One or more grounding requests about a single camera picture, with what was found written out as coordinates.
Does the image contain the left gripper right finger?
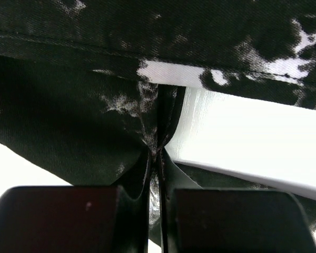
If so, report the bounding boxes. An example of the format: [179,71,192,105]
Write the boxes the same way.
[157,150,202,252]

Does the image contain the black white tie-dye trousers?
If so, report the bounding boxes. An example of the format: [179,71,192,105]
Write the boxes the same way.
[0,1,316,252]

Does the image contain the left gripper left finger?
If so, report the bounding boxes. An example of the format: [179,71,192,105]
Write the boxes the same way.
[115,152,151,252]

